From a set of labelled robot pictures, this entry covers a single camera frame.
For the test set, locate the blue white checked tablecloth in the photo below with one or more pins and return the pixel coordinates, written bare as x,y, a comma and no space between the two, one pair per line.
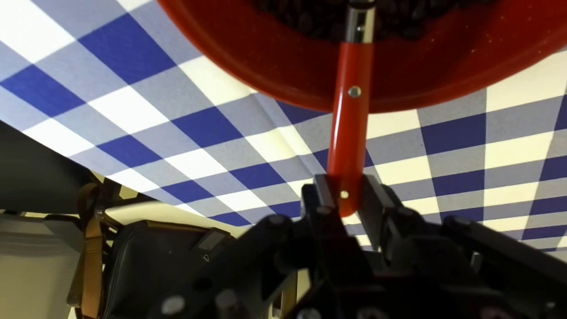
148,124

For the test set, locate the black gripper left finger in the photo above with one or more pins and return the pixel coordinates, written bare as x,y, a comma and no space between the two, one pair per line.
321,206

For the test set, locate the orange bowl with dark contents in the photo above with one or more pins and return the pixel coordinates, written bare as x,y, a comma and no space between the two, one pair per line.
249,53

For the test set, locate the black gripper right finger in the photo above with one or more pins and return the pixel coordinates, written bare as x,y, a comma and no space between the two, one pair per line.
383,218

